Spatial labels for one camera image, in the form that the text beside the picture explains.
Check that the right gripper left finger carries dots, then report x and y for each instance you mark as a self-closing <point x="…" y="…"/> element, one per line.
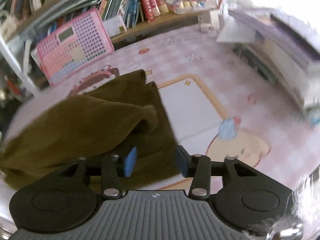
<point x="114" y="167"/>

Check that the dark olive brown garment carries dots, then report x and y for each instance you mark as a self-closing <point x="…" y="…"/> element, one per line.
<point x="123" y="114"/>

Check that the stack of books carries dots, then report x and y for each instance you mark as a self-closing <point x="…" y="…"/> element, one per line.
<point x="288" y="47"/>

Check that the red thick dictionary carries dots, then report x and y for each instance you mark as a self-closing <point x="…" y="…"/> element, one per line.
<point x="150" y="8"/>

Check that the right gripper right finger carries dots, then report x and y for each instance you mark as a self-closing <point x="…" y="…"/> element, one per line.
<point x="197" y="167"/>

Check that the pink checkered desk mat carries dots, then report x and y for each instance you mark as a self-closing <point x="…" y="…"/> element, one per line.
<point x="220" y="106"/>

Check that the white wooden bookshelf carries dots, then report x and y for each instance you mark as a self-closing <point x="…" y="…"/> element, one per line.
<point x="24" y="23"/>

